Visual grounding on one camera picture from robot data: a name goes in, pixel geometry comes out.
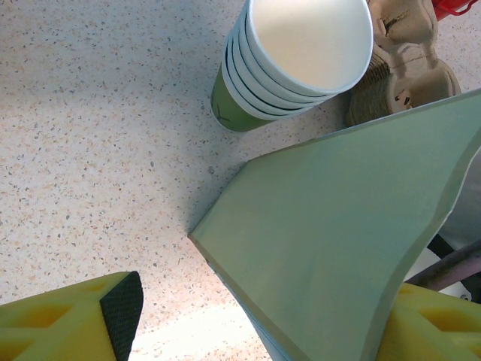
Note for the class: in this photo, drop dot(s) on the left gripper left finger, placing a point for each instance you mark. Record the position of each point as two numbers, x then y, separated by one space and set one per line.
56 327

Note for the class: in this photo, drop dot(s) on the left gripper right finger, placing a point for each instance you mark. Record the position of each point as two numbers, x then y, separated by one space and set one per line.
432 331

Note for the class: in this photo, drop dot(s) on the stack of paper cups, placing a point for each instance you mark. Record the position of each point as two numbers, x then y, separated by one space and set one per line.
308 37

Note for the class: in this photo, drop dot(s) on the red straw holder cup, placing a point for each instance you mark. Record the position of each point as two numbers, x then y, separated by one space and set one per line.
451 5

